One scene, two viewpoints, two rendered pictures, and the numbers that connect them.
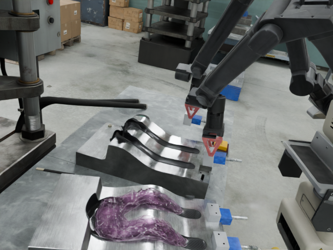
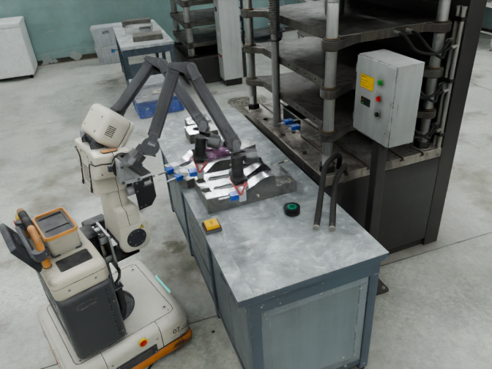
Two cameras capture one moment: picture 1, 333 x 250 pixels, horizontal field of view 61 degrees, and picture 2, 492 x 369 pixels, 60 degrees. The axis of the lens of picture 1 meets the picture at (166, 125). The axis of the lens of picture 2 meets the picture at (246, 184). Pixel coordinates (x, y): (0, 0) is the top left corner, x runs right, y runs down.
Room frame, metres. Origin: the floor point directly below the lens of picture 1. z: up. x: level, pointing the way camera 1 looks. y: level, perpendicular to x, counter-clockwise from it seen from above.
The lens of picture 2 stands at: (2.69, -0.93, 2.04)
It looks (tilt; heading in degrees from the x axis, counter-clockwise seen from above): 31 degrees down; 151
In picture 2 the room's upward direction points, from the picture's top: 4 degrees counter-clockwise
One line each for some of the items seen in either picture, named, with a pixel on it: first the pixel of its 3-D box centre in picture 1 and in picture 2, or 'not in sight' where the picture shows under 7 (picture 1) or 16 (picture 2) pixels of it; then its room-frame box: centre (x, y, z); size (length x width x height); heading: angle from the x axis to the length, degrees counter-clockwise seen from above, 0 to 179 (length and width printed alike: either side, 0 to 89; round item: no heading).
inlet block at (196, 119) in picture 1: (198, 120); (231, 196); (1.12, -0.14, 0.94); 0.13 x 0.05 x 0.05; 79
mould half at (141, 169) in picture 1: (150, 150); (244, 180); (0.93, 0.05, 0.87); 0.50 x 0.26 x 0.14; 80
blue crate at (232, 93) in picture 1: (220, 86); not in sight; (4.07, -0.70, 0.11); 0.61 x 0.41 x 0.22; 77
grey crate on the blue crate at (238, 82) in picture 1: (223, 75); not in sight; (4.07, -0.70, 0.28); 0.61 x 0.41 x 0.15; 77
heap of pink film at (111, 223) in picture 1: (142, 213); (210, 152); (0.57, 0.03, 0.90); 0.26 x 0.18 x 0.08; 97
